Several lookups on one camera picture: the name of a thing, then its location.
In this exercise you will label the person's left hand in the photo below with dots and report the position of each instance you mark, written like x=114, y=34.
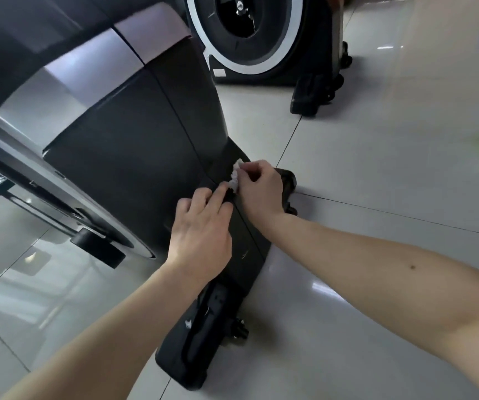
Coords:
x=202, y=241

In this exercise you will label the person's right hand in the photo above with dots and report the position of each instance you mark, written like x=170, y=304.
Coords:
x=264, y=195

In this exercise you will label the person's right thumb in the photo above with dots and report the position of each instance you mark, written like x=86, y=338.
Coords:
x=248, y=181

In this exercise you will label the person's left thumb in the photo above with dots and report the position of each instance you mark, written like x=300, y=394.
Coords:
x=227, y=216

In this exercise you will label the person's left middle finger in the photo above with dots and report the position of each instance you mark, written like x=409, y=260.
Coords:
x=202, y=200

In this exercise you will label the white tissue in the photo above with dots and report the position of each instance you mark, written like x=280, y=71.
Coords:
x=234, y=179

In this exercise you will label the person's right forearm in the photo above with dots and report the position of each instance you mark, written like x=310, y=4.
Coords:
x=389, y=279

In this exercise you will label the person's left forearm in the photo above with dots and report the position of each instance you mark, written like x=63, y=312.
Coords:
x=110, y=337

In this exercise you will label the black and grey exercise bike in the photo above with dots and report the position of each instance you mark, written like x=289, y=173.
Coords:
x=131, y=133

